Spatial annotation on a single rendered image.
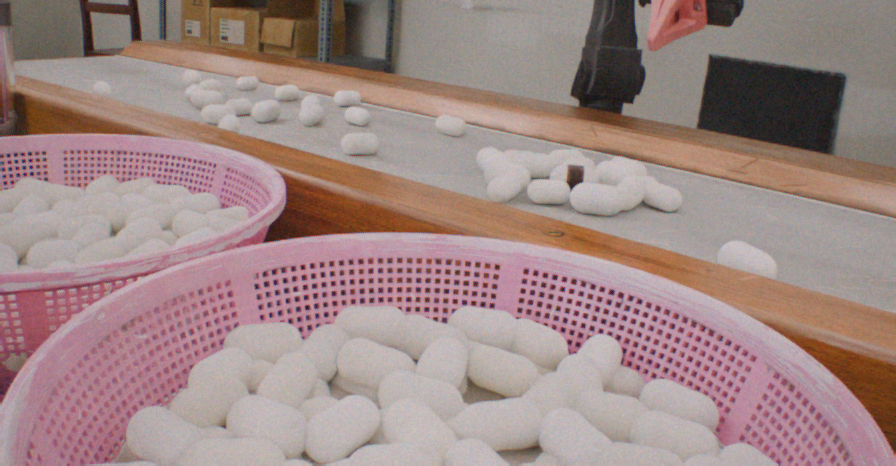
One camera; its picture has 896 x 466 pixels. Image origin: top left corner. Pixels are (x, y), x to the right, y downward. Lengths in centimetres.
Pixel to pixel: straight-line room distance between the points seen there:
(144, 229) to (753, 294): 32
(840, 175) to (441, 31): 257
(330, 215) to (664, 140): 38
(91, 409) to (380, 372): 11
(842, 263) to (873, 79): 208
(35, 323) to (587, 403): 22
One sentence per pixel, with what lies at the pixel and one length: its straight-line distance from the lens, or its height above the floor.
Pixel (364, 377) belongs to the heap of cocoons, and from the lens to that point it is 30.
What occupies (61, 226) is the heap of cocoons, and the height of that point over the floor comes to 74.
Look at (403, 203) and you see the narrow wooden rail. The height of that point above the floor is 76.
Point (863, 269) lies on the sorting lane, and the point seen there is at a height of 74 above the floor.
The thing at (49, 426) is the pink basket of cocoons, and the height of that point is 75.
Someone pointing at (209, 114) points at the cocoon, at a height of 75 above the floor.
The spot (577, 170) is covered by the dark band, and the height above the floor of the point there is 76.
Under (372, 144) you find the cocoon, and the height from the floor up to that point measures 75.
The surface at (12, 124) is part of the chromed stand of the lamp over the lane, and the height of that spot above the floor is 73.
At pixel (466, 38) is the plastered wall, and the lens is 307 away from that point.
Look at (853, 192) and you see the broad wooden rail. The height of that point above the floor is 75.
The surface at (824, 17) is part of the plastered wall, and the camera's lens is 259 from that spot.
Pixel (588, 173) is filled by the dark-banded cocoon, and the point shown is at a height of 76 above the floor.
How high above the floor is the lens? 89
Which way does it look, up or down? 17 degrees down
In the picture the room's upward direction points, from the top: 5 degrees clockwise
